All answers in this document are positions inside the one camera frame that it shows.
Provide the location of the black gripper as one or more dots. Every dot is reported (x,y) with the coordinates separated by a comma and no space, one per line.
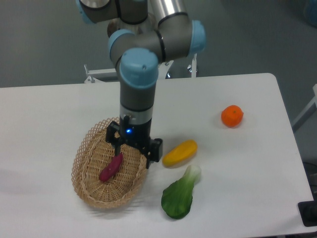
(136,136)

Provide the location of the purple sweet potato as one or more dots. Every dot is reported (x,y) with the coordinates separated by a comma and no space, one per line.
(112,168)

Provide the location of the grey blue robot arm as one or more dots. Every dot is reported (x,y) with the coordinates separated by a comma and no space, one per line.
(154,32)

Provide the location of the woven wicker basket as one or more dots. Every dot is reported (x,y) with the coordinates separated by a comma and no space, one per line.
(93,155)

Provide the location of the yellow mango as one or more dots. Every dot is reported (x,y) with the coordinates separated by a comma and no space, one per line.
(180,153)

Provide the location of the green bok choy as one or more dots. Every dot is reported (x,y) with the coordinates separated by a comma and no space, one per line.
(177,198)

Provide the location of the orange tangerine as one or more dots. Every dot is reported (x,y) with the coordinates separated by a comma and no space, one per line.
(232,116)

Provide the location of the black box at table edge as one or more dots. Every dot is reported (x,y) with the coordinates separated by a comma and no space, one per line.
(308,212)

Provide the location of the white furniture leg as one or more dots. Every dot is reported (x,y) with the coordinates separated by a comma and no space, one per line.
(306,112)

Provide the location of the white metal base frame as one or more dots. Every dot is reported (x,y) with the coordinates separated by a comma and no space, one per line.
(166,70)

